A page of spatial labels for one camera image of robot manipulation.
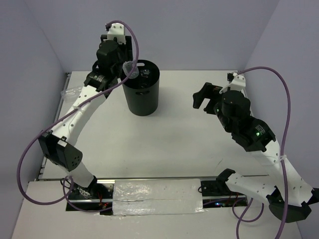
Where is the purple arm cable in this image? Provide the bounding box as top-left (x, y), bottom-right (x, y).
top-left (235, 66), bottom-right (291, 239)
top-left (17, 19), bottom-right (139, 212)

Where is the black metal base rail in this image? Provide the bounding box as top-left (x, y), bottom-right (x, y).
top-left (66, 180), bottom-right (247, 216)

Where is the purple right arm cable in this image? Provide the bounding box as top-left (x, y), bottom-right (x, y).
top-left (235, 66), bottom-right (291, 239)

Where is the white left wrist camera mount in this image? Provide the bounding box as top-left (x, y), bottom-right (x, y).
top-left (106, 23), bottom-right (126, 44)

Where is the clear plastic bottle white cap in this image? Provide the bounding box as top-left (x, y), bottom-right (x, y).
top-left (122, 61), bottom-right (139, 79)

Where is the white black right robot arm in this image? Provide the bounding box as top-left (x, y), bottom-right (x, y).
top-left (193, 83), bottom-right (318, 223)

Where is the clear crushed plastic bottle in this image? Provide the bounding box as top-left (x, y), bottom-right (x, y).
top-left (140, 69), bottom-right (152, 78)

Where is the clear bottle green blue label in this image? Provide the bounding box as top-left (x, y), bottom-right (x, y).
top-left (61, 86), bottom-right (82, 102)

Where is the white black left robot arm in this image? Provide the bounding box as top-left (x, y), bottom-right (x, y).
top-left (38, 35), bottom-right (133, 199)

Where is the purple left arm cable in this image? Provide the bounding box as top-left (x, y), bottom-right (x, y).
top-left (17, 19), bottom-right (139, 212)

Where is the black round plastic bin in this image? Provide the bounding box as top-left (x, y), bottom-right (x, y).
top-left (123, 60), bottom-right (160, 117)

